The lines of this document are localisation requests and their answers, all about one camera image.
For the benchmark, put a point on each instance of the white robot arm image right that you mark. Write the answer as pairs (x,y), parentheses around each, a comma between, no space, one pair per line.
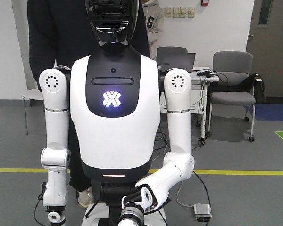
(152,191)

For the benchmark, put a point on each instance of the white robot arm image left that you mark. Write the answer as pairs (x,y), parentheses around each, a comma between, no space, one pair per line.
(55,156)

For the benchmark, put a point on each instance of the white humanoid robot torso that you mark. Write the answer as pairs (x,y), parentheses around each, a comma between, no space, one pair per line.
(115,109)

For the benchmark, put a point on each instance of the grey laptop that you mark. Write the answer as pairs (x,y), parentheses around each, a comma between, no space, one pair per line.
(176,60)

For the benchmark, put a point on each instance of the black robot head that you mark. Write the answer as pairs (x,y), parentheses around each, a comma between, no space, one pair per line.
(113,23)

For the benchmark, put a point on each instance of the grey office chair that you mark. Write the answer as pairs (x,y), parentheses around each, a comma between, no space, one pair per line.
(235,85)

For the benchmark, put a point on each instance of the person in grey hoodie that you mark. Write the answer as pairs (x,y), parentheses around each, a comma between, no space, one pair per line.
(154,20)

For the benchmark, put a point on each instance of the grey foot pedal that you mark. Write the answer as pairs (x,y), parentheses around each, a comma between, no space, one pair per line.
(202,212)

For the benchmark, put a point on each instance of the person in dark clothes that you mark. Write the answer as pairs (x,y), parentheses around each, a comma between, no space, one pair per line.
(60,34)

